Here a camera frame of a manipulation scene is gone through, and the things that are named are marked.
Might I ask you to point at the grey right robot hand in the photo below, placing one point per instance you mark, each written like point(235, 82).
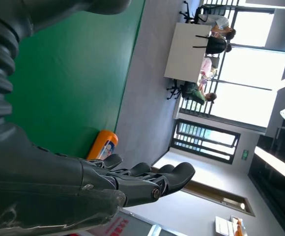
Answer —
point(34, 189)

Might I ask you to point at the orange bottle with clear cap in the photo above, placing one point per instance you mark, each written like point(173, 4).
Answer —
point(100, 143)

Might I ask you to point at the green table mat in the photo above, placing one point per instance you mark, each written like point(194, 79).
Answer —
point(71, 81)

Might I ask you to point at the red and white sign stand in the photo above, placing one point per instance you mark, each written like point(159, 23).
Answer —
point(123, 226)

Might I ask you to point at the black office chair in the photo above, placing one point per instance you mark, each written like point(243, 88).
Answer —
point(188, 13)
point(174, 90)

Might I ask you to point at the person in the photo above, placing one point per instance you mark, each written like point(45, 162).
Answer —
point(194, 92)
point(218, 24)
point(206, 66)
point(215, 45)

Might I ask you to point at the black framed glass door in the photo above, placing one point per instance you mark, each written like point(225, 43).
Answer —
point(206, 141)

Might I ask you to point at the white office table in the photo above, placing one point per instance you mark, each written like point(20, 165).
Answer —
point(186, 52)

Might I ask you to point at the green exit sign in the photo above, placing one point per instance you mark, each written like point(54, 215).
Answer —
point(245, 154)

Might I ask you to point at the large black framed window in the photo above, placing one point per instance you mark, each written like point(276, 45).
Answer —
point(250, 65)

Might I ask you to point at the long ceiling light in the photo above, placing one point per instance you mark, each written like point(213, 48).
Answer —
point(271, 161)

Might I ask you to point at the brown door frame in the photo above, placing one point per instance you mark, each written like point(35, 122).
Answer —
point(218, 195)

